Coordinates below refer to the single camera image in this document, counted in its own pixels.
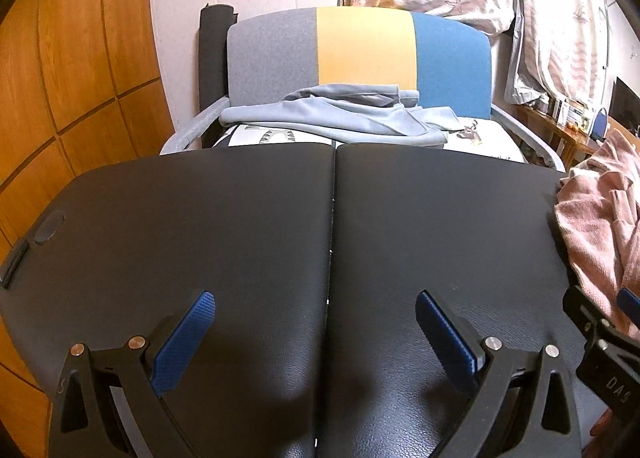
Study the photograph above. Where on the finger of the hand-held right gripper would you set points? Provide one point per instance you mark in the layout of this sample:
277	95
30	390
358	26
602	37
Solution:
631	305
585	315

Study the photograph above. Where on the black round table cap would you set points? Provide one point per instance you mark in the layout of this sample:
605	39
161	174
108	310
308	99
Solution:
47	229

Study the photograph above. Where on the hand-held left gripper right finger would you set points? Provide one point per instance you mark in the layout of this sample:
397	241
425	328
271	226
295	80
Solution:
445	338

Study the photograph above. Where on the floral striped curtain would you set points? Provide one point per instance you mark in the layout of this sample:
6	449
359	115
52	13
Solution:
555	22

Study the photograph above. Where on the grey yellow blue chair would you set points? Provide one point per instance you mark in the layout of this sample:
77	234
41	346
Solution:
270	57

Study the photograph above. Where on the blue chair back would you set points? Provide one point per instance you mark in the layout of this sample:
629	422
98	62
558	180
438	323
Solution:
601	122

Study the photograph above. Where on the black monitor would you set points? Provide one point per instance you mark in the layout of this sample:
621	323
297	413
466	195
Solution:
627	102

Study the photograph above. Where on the pink knitted sweater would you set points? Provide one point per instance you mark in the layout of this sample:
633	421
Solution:
595	228

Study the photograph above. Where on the person's right hand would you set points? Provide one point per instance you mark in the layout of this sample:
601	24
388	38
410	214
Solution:
603	428

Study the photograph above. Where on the black foam roll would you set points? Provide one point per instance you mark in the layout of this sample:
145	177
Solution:
212	57

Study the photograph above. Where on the wooden wardrobe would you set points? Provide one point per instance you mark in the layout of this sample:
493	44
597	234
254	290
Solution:
75	62

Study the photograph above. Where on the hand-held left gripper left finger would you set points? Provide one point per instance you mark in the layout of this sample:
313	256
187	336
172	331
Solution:
185	343

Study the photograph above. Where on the light grey-blue garment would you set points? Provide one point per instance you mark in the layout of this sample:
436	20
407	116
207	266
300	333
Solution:
350	117

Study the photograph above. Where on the cluttered wooden side shelf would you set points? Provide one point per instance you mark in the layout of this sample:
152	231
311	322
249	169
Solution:
570	135

